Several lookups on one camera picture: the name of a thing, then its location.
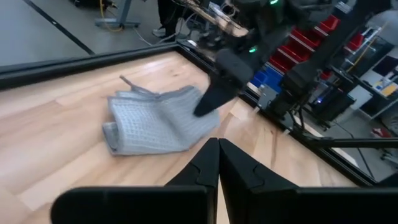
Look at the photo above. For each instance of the black aluminium table frame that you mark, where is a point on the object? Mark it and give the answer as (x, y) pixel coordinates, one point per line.
(62, 67)

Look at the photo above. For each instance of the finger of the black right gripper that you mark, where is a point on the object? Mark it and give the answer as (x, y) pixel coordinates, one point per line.
(214, 99)

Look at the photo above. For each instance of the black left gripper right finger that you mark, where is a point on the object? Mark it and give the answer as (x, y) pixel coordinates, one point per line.
(245, 180)

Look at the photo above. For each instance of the small red storage bin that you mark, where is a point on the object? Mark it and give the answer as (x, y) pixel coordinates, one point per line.
(293, 53)
(355, 41)
(278, 63)
(329, 24)
(306, 37)

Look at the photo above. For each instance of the grey microfiber towel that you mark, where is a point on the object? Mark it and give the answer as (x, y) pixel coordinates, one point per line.
(149, 124)

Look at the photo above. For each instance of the grey metal desk foot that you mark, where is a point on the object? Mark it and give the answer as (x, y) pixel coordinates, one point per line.
(122, 18)

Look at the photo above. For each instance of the blue plastic bin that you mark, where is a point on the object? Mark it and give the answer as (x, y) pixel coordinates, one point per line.
(269, 79)

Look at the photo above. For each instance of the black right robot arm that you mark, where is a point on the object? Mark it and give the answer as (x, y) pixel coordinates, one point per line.
(311, 77)

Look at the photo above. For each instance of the person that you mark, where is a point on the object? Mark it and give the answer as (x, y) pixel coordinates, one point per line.
(168, 18)

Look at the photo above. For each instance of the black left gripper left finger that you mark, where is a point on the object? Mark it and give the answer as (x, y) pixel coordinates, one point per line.
(199, 177)

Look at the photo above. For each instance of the grey metal box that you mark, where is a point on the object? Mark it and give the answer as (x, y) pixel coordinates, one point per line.
(266, 96)

